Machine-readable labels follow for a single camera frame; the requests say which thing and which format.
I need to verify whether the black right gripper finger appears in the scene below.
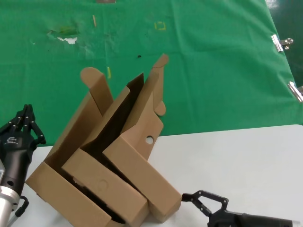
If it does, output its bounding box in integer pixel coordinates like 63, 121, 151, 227
181, 197, 214, 218
181, 189, 229, 211

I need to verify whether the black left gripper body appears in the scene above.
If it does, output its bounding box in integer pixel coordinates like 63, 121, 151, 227
0, 130, 36, 193

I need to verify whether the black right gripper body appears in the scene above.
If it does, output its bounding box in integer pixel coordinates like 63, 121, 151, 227
207, 210, 294, 227

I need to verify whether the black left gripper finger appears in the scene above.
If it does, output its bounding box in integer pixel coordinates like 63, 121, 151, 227
25, 104, 47, 146
0, 104, 29, 136

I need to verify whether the brown box with round hole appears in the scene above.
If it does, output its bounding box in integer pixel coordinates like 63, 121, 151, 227
101, 53, 183, 224

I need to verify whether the large brown cardboard box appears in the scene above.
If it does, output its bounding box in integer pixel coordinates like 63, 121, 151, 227
25, 67, 126, 227

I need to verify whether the green table cloth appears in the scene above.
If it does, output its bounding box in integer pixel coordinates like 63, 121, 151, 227
0, 0, 300, 148

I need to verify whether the silver binder clip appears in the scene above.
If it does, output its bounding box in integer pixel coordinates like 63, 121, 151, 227
271, 34, 294, 52
287, 81, 303, 103

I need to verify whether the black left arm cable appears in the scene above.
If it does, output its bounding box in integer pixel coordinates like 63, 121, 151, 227
8, 195, 30, 227

